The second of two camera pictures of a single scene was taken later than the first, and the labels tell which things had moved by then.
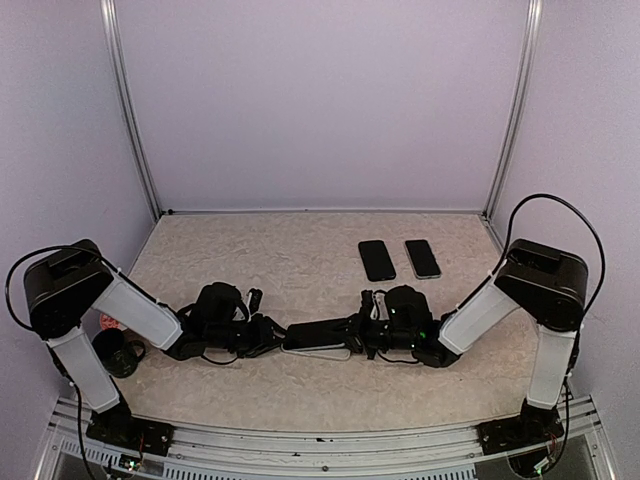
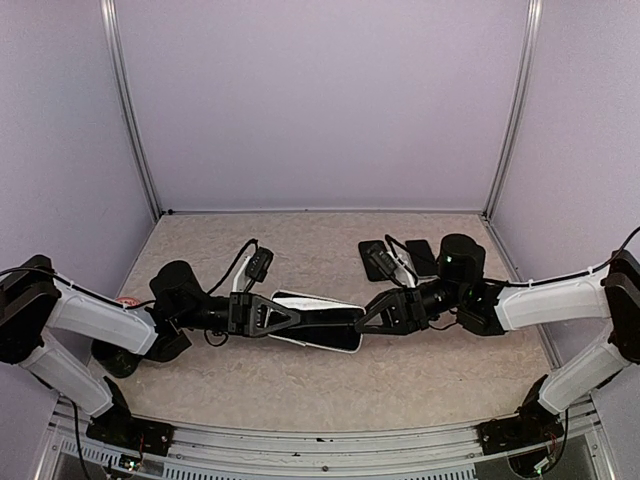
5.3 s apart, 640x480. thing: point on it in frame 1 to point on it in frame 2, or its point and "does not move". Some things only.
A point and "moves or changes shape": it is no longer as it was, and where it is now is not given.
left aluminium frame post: (111, 26) does not move
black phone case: (378, 264) does not move
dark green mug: (119, 355) does not move
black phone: (318, 333) moves or changes shape
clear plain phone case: (334, 352) to (323, 323)
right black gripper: (354, 326) to (403, 312)
